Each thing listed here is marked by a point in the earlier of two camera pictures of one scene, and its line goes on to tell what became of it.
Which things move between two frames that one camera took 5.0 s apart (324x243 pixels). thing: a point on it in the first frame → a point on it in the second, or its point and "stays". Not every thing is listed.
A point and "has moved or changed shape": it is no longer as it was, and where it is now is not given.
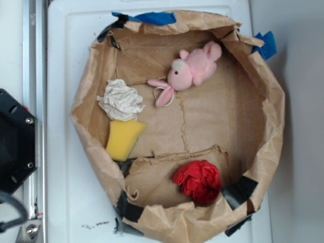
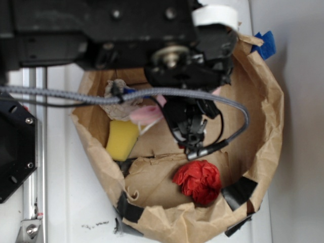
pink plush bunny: (195, 68) has moved or changed shape
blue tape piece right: (269, 48) stays
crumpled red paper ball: (200, 179) stays
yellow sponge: (122, 136) stays
